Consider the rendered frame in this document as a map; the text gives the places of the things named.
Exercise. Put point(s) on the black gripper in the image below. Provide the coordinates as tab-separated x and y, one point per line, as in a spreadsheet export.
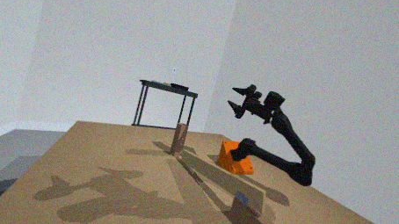
248	104

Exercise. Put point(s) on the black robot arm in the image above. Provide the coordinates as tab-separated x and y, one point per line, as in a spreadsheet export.
301	173

